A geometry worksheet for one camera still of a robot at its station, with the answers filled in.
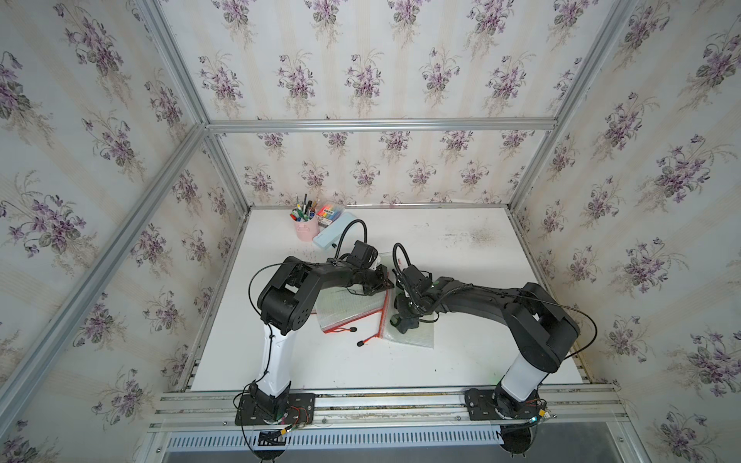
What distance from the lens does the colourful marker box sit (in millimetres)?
1157

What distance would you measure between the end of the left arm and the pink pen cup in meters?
0.30

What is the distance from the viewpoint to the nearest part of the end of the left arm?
0.88 m

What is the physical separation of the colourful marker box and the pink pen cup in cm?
7

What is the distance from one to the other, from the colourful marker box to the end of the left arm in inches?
13.3

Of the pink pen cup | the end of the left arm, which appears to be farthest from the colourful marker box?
the end of the left arm

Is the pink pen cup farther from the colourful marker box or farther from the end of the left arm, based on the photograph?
the end of the left arm

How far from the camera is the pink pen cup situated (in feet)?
A: 3.39
